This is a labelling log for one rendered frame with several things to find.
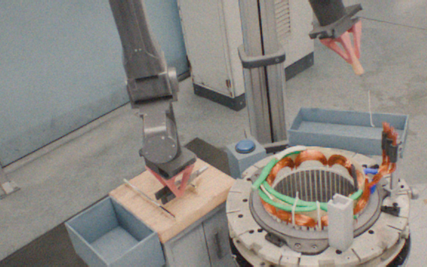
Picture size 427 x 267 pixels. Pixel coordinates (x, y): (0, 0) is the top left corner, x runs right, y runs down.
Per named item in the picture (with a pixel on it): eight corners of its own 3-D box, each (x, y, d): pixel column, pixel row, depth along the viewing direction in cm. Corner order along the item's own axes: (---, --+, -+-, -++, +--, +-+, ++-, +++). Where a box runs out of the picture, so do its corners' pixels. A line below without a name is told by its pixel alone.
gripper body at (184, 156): (171, 180, 95) (164, 147, 91) (138, 158, 102) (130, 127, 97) (199, 162, 98) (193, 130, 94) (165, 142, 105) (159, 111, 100)
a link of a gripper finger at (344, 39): (379, 48, 109) (359, 7, 106) (356, 67, 106) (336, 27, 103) (355, 52, 115) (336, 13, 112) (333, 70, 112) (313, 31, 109)
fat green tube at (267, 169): (256, 196, 91) (255, 187, 90) (239, 188, 94) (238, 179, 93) (307, 154, 99) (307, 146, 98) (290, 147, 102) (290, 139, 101)
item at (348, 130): (403, 211, 135) (409, 114, 120) (397, 240, 127) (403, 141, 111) (305, 196, 145) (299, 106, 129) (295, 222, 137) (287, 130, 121)
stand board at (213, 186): (163, 243, 100) (160, 234, 98) (110, 201, 113) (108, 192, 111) (240, 190, 109) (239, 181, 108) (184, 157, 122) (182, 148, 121)
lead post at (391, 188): (400, 190, 95) (403, 135, 88) (391, 196, 93) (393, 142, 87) (391, 185, 96) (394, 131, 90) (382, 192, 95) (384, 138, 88)
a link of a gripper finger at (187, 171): (173, 210, 100) (164, 172, 95) (152, 193, 105) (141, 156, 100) (201, 191, 104) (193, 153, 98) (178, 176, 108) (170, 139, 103)
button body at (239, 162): (274, 231, 135) (265, 150, 122) (250, 241, 133) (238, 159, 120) (262, 214, 141) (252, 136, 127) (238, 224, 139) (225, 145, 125)
